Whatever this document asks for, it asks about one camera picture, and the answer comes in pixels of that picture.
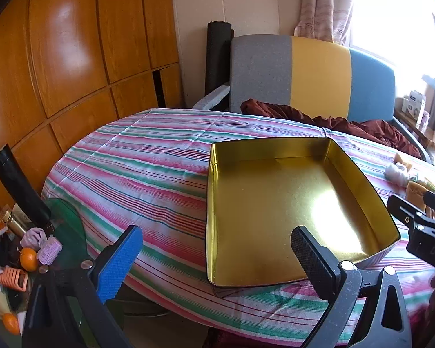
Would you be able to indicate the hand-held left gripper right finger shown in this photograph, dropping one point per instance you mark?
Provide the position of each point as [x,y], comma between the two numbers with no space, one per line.
[311,257]

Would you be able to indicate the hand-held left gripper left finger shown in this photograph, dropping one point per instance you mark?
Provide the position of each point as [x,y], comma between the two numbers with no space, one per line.
[118,261]

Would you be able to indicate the yellow sponge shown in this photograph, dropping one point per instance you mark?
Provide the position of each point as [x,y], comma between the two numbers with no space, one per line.
[417,192]

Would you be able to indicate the white plastic bag ball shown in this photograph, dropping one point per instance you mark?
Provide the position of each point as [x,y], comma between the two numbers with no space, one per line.
[397,173]

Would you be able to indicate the gold tin box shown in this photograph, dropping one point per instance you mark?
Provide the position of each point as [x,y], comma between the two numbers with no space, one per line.
[275,206]

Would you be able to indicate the green glass side table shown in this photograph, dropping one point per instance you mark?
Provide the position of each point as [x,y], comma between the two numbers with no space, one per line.
[70,221]

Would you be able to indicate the wooden desk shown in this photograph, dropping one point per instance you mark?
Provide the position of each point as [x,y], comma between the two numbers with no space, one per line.
[418,132]

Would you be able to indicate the orange tangerine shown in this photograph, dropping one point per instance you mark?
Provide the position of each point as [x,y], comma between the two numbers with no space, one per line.
[29,259]
[11,323]

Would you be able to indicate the maroon blanket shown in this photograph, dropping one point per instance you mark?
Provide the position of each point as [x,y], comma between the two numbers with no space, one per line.
[369,128]

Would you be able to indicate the striped tablecloth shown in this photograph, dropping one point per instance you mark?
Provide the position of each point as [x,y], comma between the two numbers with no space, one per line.
[148,174]

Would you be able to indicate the white carton box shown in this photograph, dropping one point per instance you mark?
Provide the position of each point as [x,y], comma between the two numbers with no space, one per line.
[413,105]

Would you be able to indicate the orange hair clip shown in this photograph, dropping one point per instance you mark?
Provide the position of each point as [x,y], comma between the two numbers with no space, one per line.
[12,279]

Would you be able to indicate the gold bottle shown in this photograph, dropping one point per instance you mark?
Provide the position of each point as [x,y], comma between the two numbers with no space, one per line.
[12,223]

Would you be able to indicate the black cloth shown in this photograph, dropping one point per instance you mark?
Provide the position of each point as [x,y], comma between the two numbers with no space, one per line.
[3,252]

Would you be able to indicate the black hair dryer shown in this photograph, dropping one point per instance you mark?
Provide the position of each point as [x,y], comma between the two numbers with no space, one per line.
[21,185]

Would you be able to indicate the grey yellow blue sofa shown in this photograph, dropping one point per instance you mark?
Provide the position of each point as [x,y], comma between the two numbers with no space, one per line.
[311,76]

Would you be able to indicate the window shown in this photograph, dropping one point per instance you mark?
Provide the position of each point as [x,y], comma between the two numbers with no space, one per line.
[384,18]

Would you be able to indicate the black rolled mat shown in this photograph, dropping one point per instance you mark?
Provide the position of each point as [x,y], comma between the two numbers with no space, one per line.
[217,58]

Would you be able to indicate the wooden wardrobe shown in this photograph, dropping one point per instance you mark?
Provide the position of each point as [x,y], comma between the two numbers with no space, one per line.
[76,43]

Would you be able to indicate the pink patterned curtain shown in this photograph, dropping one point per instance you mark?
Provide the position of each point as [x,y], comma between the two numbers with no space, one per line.
[319,7]

